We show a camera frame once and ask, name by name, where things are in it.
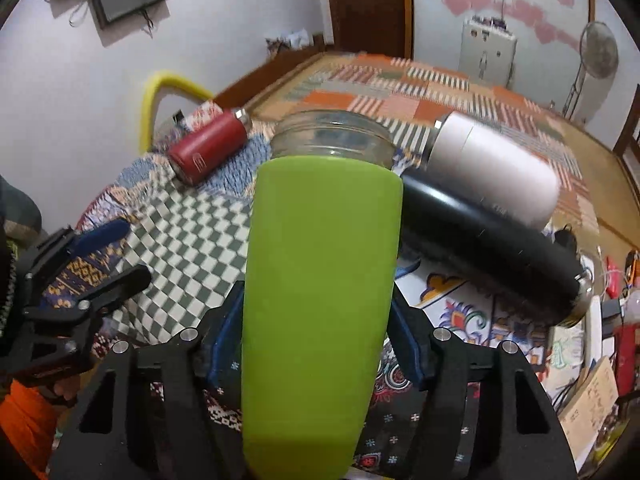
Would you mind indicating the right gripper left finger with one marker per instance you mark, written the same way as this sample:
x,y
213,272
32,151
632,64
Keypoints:
x,y
143,414

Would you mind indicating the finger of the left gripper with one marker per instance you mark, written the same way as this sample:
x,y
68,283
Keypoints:
x,y
66,244

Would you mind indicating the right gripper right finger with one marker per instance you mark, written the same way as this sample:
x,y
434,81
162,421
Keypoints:
x,y
485,415

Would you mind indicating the lime green bottle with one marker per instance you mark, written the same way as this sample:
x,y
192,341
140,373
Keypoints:
x,y
322,249

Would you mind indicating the brown cardboard note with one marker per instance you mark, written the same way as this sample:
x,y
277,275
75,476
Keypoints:
x,y
584,416

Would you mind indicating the patchwork patterned cloth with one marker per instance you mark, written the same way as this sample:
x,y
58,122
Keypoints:
x,y
212,248

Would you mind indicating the red box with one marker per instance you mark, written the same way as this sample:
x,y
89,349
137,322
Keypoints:
x,y
626,345

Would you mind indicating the black thermos bottle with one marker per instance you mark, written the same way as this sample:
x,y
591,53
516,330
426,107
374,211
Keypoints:
x,y
536,276

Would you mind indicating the red thermos bottle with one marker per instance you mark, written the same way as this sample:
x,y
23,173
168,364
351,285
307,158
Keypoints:
x,y
199,153

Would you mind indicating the yellow foam tube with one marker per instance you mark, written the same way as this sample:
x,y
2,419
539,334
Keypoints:
x,y
154,87

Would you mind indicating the white thermos bottle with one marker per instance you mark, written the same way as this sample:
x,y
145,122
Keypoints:
x,y
483,164

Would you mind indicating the wooden bed headboard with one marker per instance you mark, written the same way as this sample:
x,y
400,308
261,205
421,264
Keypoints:
x,y
626,148

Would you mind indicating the clothes pile on bedframe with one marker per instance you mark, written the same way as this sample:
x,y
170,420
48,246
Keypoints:
x,y
293,41

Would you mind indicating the striped patchwork bed mat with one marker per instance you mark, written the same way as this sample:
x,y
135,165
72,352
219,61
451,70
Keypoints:
x,y
408,97

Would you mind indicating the white box appliance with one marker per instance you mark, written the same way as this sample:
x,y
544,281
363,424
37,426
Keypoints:
x,y
487,51

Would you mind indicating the white standing fan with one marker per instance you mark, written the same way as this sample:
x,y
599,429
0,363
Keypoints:
x,y
599,60

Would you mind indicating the brown wooden door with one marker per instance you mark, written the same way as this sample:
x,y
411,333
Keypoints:
x,y
373,26

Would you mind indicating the frosted sliding wardrobe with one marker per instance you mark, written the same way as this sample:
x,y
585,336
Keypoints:
x,y
547,36

